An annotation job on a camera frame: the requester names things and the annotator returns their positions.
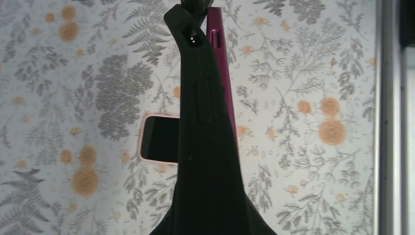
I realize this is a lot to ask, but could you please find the black phone case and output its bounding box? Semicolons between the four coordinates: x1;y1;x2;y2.
152;0;274;235

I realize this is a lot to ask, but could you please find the magenta phone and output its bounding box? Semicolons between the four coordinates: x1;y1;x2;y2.
207;7;237;141

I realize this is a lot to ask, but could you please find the floral patterned table mat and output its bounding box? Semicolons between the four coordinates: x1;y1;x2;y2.
0;0;377;235

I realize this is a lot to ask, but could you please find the aluminium rail frame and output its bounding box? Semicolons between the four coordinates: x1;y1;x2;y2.
376;0;408;235

